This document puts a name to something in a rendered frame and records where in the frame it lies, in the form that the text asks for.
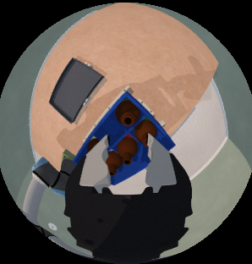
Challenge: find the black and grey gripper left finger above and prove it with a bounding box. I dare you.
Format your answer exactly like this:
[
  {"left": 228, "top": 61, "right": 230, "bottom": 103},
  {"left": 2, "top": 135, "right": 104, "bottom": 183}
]
[{"left": 64, "top": 135, "right": 111, "bottom": 217}]

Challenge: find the blue plastic crate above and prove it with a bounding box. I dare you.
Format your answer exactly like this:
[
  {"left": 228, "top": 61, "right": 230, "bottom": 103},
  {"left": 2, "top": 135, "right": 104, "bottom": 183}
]
[{"left": 73, "top": 92, "right": 176, "bottom": 185}]

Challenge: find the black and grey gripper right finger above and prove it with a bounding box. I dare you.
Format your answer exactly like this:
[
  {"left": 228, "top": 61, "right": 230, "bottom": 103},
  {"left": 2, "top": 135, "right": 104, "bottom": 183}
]
[{"left": 145, "top": 134, "right": 193, "bottom": 217}]

